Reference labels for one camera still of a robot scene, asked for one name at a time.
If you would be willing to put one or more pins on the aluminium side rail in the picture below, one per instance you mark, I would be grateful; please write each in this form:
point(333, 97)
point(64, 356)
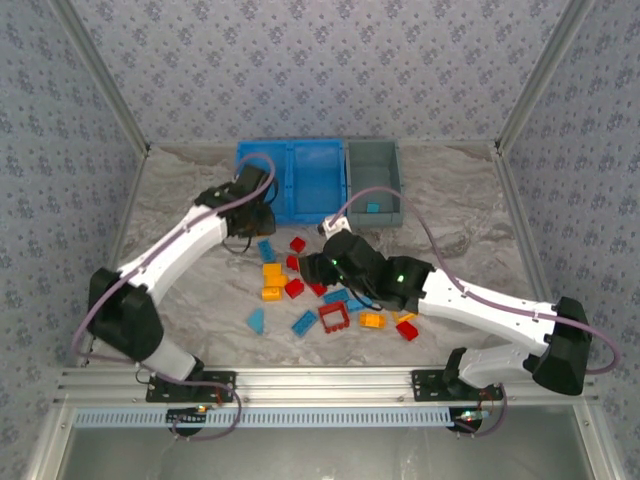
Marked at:
point(522, 225)
point(128, 210)

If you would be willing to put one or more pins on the blue plastic bin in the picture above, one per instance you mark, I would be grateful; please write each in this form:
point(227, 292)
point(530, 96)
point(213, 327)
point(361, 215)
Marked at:
point(250, 146)
point(315, 175)

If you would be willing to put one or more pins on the grey plastic bin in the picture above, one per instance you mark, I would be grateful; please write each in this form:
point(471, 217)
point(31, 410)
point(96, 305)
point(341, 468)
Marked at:
point(372, 165)

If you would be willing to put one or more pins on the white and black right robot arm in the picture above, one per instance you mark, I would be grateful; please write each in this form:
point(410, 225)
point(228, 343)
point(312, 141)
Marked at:
point(475, 305)

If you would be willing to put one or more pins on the red lego window frame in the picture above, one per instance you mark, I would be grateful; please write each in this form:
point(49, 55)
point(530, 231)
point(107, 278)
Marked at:
point(337, 327)

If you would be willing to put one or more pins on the blue lego plate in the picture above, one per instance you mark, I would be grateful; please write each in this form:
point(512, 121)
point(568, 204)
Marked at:
point(266, 251)
point(305, 323)
point(336, 296)
point(361, 304)

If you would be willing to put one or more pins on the aluminium frame post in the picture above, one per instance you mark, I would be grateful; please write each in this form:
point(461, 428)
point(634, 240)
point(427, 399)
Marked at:
point(542, 75)
point(102, 75)

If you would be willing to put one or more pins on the aluminium horizontal rail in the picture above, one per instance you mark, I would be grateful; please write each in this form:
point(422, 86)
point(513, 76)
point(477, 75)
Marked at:
point(320, 385)

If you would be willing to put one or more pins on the small blue lego piece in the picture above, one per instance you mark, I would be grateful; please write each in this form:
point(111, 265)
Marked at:
point(373, 208)

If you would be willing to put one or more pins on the black controller board mount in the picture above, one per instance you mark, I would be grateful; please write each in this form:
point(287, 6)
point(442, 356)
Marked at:
point(180, 416)
point(460, 425)

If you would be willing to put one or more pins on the blue lego wedge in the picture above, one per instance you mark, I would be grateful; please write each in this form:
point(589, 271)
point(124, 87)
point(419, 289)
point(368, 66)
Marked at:
point(257, 322)

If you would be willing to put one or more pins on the aluminium frame leg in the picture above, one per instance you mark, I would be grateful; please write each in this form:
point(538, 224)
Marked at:
point(47, 445)
point(597, 445)

